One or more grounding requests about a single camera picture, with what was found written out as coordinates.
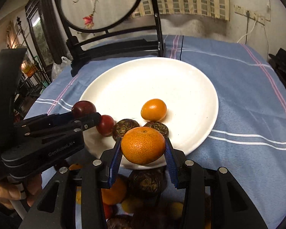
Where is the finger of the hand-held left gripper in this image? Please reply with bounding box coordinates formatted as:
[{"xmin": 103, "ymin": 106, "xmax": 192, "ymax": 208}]
[
  {"xmin": 14, "ymin": 112, "xmax": 74, "ymax": 127},
  {"xmin": 24, "ymin": 113, "xmax": 102, "ymax": 146}
]

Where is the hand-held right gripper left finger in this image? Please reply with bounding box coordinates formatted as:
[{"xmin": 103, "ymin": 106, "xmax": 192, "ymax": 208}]
[{"xmin": 19, "ymin": 137, "xmax": 123, "ymax": 229}]

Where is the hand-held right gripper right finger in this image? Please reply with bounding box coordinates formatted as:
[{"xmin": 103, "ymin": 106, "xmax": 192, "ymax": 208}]
[{"xmin": 164, "ymin": 138, "xmax": 268, "ymax": 229}]

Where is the large dark red plum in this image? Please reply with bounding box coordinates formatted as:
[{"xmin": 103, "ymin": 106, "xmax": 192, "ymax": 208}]
[{"xmin": 71, "ymin": 101, "xmax": 97, "ymax": 119}]

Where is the large orange mandarin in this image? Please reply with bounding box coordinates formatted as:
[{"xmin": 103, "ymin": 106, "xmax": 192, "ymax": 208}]
[{"xmin": 121, "ymin": 127, "xmax": 166, "ymax": 165}]

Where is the white round plate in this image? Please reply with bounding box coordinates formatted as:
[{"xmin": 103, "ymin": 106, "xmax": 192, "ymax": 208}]
[{"xmin": 79, "ymin": 57, "xmax": 219, "ymax": 171}]

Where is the person's left hand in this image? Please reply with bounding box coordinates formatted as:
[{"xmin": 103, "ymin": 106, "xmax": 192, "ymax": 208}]
[{"xmin": 0, "ymin": 173, "xmax": 43, "ymax": 210}]

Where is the yellow plum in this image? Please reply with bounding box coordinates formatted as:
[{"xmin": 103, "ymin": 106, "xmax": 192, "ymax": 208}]
[
  {"xmin": 167, "ymin": 202, "xmax": 184, "ymax": 220},
  {"xmin": 121, "ymin": 196, "xmax": 143, "ymax": 214}
]

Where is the clear plastic bag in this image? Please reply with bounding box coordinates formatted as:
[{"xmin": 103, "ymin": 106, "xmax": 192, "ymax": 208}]
[{"xmin": 51, "ymin": 56, "xmax": 73, "ymax": 81}]

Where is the small smooth orange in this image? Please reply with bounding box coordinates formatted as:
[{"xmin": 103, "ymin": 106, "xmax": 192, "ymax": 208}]
[{"xmin": 141, "ymin": 99, "xmax": 167, "ymax": 122}]

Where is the blue striped tablecloth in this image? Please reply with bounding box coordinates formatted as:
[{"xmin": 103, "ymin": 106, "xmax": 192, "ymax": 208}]
[{"xmin": 24, "ymin": 35, "xmax": 286, "ymax": 229}]

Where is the dark wooden framed panel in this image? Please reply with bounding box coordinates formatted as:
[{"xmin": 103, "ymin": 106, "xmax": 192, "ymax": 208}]
[{"xmin": 25, "ymin": 0, "xmax": 73, "ymax": 69}]

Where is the round embroidered screen black stand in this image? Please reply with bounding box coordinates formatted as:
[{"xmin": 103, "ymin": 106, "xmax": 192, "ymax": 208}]
[{"xmin": 51, "ymin": 0, "xmax": 167, "ymax": 77}]

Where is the white power cable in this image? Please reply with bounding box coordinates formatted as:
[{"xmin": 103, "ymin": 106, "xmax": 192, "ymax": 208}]
[{"xmin": 237, "ymin": 18, "xmax": 258, "ymax": 44}]

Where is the white wall power strip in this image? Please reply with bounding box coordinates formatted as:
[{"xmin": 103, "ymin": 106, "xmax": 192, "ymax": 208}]
[{"xmin": 234, "ymin": 4, "xmax": 266, "ymax": 25}]

